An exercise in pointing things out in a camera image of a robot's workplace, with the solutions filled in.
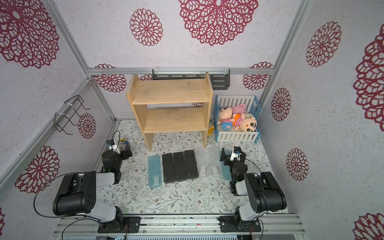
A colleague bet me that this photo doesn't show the blue white toy crib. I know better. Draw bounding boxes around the blue white toy crib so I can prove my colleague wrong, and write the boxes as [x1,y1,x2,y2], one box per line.
[214,95,261,143]

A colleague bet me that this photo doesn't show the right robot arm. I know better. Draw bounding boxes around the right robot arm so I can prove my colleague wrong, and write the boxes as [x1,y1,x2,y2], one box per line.
[220,146,287,229]

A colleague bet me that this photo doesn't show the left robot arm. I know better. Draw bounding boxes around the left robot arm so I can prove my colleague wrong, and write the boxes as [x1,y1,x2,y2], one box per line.
[53,143,133,233]

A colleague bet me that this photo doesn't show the black pencil case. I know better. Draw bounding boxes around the black pencil case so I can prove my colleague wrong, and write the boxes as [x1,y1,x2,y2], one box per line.
[162,153,176,184]
[173,152,188,182]
[184,150,199,180]

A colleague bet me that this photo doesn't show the plush doll orange striped shirt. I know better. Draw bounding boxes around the plush doll orange striped shirt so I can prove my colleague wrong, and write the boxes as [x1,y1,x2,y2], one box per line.
[232,114,257,132]

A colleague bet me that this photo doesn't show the teal pencil case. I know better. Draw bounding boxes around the teal pencil case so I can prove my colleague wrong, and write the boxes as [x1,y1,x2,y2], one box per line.
[221,162,232,181]

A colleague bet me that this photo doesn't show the pink plush pillow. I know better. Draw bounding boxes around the pink plush pillow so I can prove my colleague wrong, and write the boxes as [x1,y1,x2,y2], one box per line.
[232,104,247,114]

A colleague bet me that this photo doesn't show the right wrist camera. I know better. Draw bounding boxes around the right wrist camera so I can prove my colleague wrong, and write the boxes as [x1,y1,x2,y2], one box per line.
[230,146,246,161]

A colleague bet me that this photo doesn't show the black wall rack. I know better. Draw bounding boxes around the black wall rack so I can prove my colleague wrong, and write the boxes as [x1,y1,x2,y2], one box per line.
[152,70,230,90]

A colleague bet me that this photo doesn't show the plush doll blue pants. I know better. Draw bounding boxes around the plush doll blue pants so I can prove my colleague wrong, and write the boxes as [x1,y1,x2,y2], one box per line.
[217,107,234,131]

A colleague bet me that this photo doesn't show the light teal case top shelf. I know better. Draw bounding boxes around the light teal case top shelf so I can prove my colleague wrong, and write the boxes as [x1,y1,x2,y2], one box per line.
[148,155,162,189]

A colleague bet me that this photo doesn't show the clear pencil case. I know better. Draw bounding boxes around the clear pencil case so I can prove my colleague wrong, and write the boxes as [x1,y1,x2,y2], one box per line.
[194,148,210,178]
[207,147,221,178]

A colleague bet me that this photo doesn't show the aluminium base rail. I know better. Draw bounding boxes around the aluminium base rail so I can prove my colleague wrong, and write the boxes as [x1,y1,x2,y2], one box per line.
[51,214,306,240]

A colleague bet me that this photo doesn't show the grey plush toy keychain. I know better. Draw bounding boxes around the grey plush toy keychain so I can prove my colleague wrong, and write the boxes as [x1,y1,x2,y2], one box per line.
[119,139,131,151]

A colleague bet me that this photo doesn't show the black wire wall hanger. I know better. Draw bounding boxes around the black wire wall hanger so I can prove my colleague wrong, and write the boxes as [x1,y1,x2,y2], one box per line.
[53,95,90,136]

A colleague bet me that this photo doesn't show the wooden two-tier shelf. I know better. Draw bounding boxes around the wooden two-tier shelf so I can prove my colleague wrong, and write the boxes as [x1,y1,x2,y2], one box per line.
[126,73,214,150]

